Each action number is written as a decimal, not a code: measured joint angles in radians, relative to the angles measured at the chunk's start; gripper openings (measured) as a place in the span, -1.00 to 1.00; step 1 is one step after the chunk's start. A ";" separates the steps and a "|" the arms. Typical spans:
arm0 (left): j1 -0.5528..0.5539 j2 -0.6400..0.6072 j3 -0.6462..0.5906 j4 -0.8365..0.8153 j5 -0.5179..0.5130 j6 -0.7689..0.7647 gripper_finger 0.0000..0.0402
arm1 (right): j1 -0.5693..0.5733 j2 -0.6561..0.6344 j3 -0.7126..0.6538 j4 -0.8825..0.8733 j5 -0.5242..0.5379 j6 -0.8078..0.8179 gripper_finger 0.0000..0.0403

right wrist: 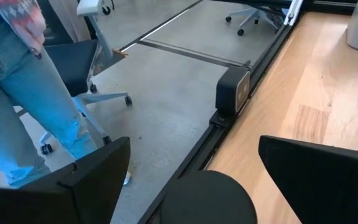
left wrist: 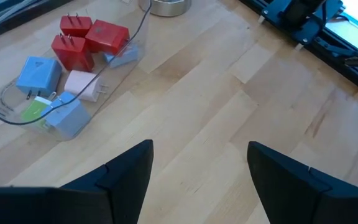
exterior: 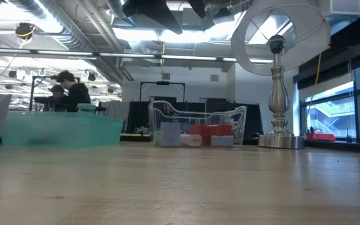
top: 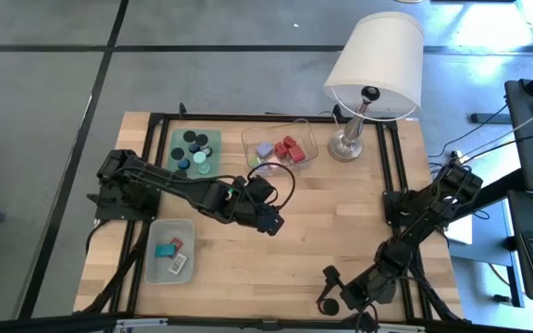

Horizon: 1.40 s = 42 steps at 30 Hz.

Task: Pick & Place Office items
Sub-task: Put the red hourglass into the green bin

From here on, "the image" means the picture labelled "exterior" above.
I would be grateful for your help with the person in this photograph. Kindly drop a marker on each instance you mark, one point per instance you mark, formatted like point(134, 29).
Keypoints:
point(75, 93)
point(56, 98)

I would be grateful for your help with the ceiling light bar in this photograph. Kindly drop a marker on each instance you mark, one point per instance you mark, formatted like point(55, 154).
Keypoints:
point(183, 57)

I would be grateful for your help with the teal translucent plastic bin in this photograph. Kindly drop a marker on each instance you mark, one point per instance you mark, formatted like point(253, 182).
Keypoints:
point(61, 129)

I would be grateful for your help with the green wall charger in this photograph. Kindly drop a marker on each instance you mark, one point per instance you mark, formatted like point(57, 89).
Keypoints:
point(157, 138)

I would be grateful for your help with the lavender wall charger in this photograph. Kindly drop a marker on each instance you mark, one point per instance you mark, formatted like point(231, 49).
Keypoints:
point(170, 133)
point(223, 141)

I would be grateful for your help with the red wall charger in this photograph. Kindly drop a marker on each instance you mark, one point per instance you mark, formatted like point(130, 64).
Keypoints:
point(224, 129)
point(212, 136)

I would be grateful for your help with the mint capped hourglass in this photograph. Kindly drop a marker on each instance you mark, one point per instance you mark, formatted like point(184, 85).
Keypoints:
point(86, 107)

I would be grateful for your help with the table lamp with white shade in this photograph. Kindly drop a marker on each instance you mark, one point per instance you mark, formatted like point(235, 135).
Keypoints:
point(279, 100)

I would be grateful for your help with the red toolbox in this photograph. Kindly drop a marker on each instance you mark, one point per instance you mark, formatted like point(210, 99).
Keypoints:
point(320, 137)

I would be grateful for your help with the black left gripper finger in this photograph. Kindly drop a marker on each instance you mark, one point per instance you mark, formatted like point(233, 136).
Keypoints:
point(198, 7)
point(155, 9)

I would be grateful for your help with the black rig frame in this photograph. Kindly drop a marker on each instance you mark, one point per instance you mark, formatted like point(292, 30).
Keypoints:
point(162, 82)
point(31, 93)

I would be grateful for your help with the white ceiling box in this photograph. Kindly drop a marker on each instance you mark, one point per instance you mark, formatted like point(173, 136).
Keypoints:
point(345, 7)

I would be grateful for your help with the clear plastic bin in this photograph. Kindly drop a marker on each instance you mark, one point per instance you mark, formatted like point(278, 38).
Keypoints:
point(198, 117)

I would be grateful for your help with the grey cloth cover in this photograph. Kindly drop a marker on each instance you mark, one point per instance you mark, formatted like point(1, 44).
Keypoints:
point(117, 109)

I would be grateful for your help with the black partition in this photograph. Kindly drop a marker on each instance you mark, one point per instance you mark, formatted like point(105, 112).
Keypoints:
point(255, 118)

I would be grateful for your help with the silver ventilation duct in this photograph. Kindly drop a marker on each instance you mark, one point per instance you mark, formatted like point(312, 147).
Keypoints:
point(58, 18)

